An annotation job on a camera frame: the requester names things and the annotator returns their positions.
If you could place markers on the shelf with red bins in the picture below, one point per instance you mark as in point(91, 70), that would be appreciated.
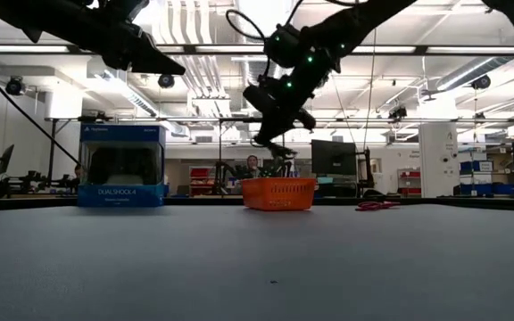
point(201, 178)
point(409, 180)

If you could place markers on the black tilted panel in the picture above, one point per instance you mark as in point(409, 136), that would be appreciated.
point(5, 158)

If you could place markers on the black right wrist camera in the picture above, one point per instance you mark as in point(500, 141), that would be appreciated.
point(257, 98)

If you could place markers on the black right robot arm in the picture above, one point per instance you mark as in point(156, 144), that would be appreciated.
point(364, 18)

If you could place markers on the orange plastic basket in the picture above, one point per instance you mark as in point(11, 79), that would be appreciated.
point(279, 194)

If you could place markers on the person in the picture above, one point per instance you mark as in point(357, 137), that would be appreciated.
point(78, 173)
point(252, 166)

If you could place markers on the black monitor stand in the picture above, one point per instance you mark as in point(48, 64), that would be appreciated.
point(366, 169)

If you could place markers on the black table frame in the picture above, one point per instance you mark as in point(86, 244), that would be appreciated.
point(194, 201)

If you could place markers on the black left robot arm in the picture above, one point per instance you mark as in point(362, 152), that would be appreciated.
point(38, 18)

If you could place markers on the black overhead frame bar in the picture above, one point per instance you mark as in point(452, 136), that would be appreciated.
point(194, 49)

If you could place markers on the black metal frame stand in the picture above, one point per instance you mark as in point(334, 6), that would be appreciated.
point(239, 120)

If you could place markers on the white column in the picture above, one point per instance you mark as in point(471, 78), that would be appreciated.
point(437, 160)

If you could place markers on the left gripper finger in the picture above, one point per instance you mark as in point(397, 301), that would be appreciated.
point(154, 60)

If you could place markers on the blue DualShock controller box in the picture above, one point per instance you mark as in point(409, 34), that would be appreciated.
point(121, 196)

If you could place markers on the blue-grey table mat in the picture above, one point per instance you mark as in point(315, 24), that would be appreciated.
point(257, 258)

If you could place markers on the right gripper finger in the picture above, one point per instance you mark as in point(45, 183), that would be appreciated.
point(275, 125)
point(281, 151)

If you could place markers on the blue storage bins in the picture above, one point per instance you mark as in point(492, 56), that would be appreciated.
point(480, 178)

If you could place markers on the black ceiling camera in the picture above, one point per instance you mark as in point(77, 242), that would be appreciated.
point(481, 81)
point(166, 81)
point(397, 112)
point(14, 85)

